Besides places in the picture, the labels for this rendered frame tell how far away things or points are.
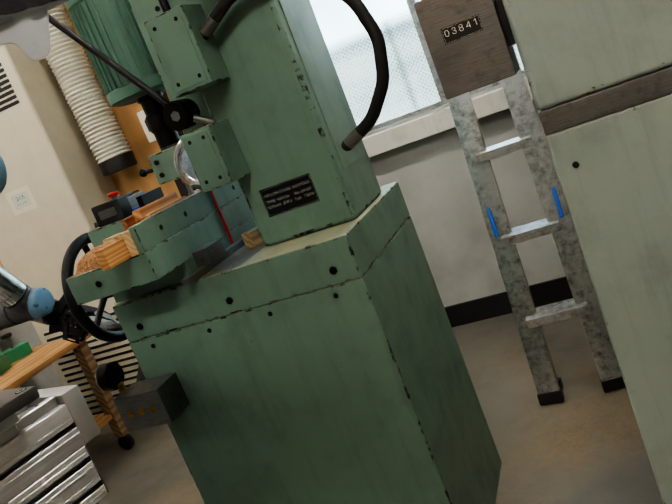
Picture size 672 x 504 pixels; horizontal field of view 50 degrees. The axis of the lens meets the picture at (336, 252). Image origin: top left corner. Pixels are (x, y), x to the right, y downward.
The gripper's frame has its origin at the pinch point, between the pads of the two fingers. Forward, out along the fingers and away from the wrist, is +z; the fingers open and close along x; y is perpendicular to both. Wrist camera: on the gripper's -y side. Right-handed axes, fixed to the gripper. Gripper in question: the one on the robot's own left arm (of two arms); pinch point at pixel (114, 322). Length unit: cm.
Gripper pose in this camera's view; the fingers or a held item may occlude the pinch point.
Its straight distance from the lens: 200.4
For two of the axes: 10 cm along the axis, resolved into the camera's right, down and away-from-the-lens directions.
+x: -3.3, 2.6, -9.1
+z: 9.4, 2.1, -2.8
